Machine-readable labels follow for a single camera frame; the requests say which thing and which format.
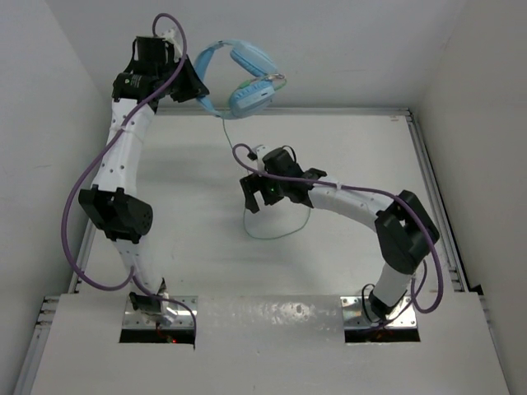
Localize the green headphone cable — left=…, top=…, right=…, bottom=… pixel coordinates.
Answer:
left=222, top=117, right=315, bottom=240

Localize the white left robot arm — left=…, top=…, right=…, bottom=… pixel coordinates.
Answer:
left=78, top=36, right=207, bottom=295

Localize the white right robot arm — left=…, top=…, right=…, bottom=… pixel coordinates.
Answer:
left=240, top=145, right=441, bottom=323

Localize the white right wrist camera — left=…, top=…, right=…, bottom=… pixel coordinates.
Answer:
left=247, top=145, right=271, bottom=171

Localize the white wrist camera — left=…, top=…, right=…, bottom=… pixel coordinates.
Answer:
left=247, top=145, right=271, bottom=171
left=161, top=28, right=183, bottom=58

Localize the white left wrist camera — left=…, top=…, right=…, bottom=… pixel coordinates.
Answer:
left=161, top=28, right=183, bottom=58

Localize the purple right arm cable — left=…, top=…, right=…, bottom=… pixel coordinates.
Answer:
left=232, top=143, right=443, bottom=326

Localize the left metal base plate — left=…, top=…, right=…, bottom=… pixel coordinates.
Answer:
left=122, top=294, right=198, bottom=330

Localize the metal base plate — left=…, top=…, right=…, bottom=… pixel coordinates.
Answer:
left=340, top=295, right=417, bottom=331
left=122, top=294, right=198, bottom=330

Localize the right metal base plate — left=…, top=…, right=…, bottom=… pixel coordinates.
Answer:
left=340, top=295, right=417, bottom=331

